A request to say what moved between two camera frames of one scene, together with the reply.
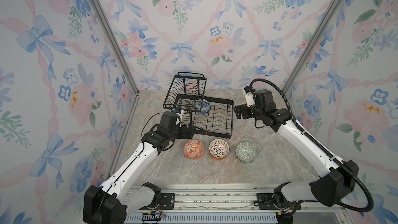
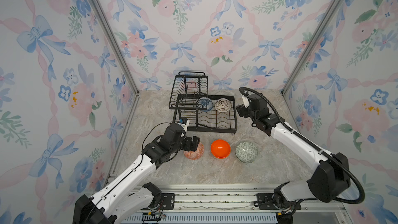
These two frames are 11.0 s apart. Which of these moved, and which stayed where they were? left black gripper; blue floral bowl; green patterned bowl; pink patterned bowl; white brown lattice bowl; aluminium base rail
Moved: white brown lattice bowl; blue floral bowl; left black gripper
Stayed: pink patterned bowl; aluminium base rail; green patterned bowl
